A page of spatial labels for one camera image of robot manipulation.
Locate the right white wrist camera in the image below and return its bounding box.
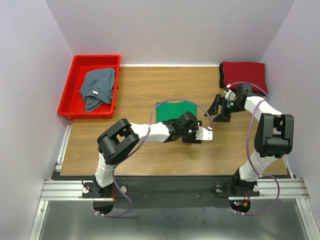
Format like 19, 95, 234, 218
223, 84, 236, 101

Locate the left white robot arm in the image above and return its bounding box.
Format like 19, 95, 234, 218
93, 111, 212, 197

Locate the folded red t shirt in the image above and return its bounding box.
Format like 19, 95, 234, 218
221, 60, 269, 94

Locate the green t shirt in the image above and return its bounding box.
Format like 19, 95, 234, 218
155, 101, 197, 123

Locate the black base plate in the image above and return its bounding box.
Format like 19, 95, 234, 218
82, 175, 260, 211

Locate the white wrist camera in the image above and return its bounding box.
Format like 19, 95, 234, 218
223, 84, 236, 101
195, 126, 213, 141

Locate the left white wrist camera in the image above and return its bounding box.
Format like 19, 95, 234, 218
195, 126, 213, 141

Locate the folded black t shirt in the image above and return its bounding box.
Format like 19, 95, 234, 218
218, 62, 267, 97

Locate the grey t shirt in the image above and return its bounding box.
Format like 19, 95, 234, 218
79, 67, 116, 113

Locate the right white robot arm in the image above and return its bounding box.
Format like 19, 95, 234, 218
207, 82, 294, 195

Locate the aluminium rail frame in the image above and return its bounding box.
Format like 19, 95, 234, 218
30, 120, 318, 240

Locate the red plastic bin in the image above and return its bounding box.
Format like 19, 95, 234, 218
57, 54, 121, 120

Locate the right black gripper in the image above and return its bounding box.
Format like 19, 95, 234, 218
204, 93, 245, 123

